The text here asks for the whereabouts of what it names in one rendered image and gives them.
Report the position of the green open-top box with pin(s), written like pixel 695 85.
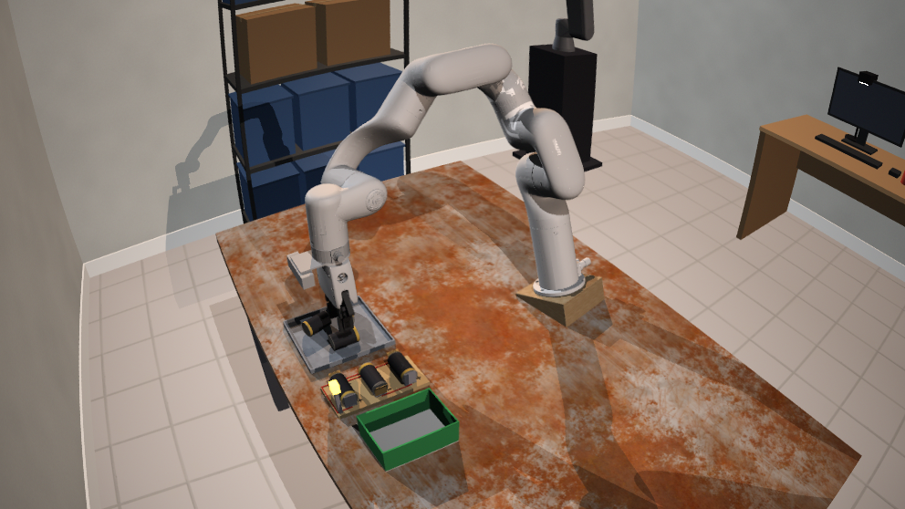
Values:
pixel 403 421

